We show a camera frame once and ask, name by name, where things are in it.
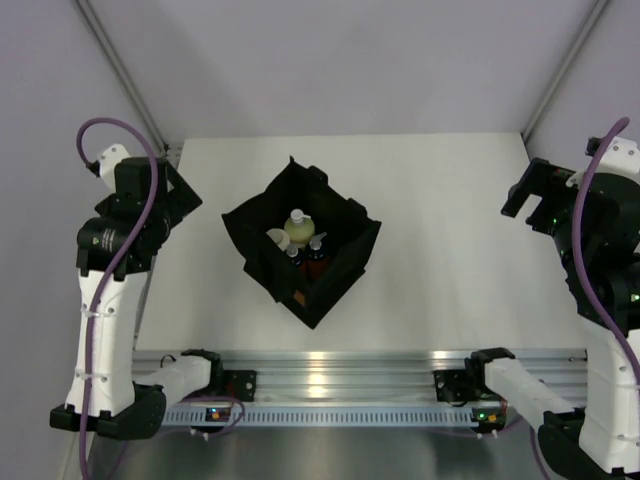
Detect orange pump bottle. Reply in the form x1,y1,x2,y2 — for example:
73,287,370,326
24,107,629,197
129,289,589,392
306,232,329,278
284,243,306,269

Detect yellow pump lotion bottle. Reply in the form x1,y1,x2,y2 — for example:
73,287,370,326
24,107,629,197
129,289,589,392
284,209,315,245

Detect black canvas bag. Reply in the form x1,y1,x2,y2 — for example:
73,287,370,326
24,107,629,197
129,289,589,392
222,159,382,329

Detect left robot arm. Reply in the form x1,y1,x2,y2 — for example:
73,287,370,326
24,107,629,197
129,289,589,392
49,157,226,440

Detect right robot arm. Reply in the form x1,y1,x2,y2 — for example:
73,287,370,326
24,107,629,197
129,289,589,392
465,158,639,479

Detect beige white-capped bottle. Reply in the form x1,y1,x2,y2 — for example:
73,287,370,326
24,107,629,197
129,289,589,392
266,228,291,251

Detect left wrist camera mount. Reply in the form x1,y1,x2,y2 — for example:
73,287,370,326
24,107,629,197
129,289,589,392
88,144,131,192

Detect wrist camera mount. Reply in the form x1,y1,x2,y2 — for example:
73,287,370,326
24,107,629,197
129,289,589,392
565,136,639,188
88,144,131,192

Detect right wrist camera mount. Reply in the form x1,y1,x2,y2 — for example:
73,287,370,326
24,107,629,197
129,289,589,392
565,136,639,188

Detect left frame post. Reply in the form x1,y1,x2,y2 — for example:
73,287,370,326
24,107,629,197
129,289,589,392
71,0,168,153

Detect frame post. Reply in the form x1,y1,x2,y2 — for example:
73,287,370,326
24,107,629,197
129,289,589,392
521,0,612,146
71,0,168,153

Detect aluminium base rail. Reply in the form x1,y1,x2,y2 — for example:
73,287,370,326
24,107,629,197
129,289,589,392
221,349,587,405

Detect right frame post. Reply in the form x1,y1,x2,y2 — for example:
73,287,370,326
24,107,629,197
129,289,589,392
521,0,612,146

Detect slotted cable duct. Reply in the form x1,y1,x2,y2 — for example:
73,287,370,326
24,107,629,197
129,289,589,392
162,405,505,428

